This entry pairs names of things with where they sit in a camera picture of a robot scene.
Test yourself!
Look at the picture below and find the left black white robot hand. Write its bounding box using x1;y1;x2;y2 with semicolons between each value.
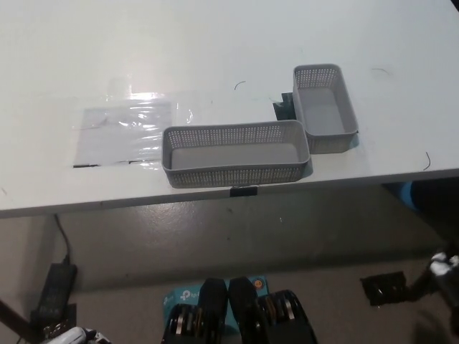
84;328;110;344

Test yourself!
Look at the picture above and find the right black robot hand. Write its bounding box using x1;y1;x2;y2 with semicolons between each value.
429;250;459;285

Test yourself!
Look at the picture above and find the grey perforated plastic basket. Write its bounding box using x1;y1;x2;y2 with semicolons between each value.
293;63;360;155
161;119;311;189

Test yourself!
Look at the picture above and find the blue object under desk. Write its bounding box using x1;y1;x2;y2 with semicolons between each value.
385;182;419;213

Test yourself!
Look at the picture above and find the black power adapter brick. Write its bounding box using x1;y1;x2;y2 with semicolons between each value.
37;263;78;316

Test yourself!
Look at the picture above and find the black floor plate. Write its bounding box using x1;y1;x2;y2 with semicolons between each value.
360;271;410;307

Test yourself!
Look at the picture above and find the teal TP-Link carton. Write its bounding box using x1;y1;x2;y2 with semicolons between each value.
163;274;270;329

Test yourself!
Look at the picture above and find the clear plastic sheet over paper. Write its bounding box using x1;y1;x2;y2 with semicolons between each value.
70;77;194;169

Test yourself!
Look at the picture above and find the small black tape strip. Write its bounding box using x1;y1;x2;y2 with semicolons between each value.
229;185;258;199

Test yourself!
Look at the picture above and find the black tape patch marking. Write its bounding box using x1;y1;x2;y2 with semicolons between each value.
272;92;298;122

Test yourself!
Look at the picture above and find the black power cable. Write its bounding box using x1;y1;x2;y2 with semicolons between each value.
53;214;72;266

